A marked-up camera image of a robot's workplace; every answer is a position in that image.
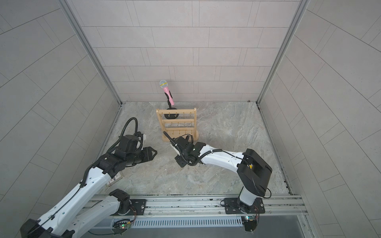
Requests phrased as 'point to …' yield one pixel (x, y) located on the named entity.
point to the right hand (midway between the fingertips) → (180, 159)
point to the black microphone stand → (170, 116)
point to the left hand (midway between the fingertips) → (158, 152)
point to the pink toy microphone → (163, 84)
